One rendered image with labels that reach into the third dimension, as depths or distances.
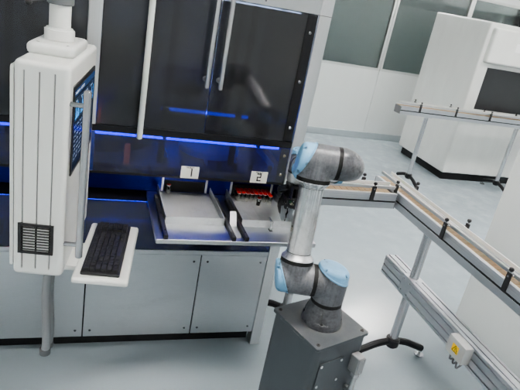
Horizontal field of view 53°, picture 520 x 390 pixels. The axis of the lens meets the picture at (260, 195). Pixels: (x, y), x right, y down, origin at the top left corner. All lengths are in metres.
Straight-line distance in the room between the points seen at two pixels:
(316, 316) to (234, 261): 0.92
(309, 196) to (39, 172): 0.89
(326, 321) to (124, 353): 1.33
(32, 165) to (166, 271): 1.09
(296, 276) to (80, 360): 1.42
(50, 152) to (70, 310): 1.16
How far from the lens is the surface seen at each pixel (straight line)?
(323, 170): 1.74
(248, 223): 2.33
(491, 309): 3.42
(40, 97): 1.76
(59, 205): 1.87
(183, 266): 2.68
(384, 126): 8.26
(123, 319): 2.83
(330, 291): 1.86
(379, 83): 8.00
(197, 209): 2.42
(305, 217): 1.78
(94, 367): 2.84
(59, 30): 1.92
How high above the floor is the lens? 1.89
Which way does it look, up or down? 22 degrees down
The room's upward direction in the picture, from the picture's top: 11 degrees clockwise
